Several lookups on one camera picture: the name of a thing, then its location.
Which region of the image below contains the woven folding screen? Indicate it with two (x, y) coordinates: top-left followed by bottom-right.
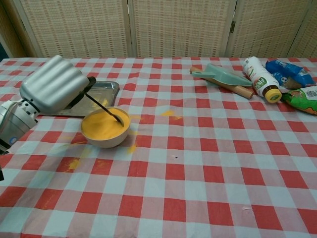
(0, 0), (317, 59)

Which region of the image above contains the green snack bag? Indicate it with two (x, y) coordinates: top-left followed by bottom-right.
(281, 86), (317, 115)

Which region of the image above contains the yellow bowl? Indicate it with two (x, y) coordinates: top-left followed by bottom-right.
(81, 107), (131, 149)

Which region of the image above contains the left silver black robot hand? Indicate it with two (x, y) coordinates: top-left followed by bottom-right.
(19, 55), (97, 115)

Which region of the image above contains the black spoon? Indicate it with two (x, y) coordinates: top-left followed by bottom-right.
(85, 93), (124, 126)

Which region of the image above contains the green plastic dustpan scoop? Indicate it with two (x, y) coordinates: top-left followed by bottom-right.
(191, 63), (253, 87)

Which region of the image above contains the red white checkered tablecloth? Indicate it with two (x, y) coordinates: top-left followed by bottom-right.
(0, 57), (317, 238)

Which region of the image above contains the wooden rolling pin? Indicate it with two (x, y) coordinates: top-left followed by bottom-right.
(189, 66), (255, 99)

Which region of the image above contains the blue snack bag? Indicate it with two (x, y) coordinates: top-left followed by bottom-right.
(265, 59), (317, 89)

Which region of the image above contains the white bottle with yellow cap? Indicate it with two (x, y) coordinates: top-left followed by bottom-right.
(242, 56), (282, 104)

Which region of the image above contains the rectangular metal tray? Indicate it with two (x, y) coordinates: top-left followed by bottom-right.
(56, 80), (120, 118)

